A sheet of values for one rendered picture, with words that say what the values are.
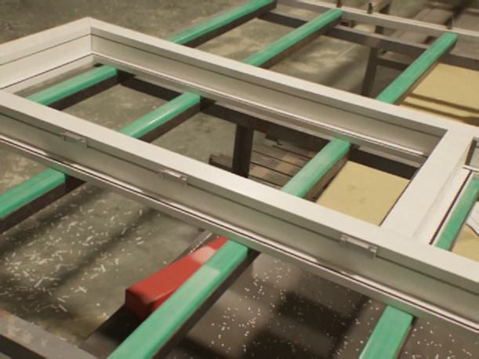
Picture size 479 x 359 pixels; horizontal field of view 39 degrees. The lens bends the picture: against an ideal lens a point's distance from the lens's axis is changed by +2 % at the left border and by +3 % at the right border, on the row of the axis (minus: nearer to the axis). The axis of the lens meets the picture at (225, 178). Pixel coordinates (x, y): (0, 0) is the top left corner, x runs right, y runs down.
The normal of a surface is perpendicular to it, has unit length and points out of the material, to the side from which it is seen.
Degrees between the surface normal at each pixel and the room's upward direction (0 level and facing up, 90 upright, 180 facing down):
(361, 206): 0
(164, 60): 90
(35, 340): 0
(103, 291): 0
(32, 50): 90
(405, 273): 90
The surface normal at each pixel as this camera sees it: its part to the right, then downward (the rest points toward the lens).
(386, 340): 0.09, -0.86
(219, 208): -0.49, 0.40
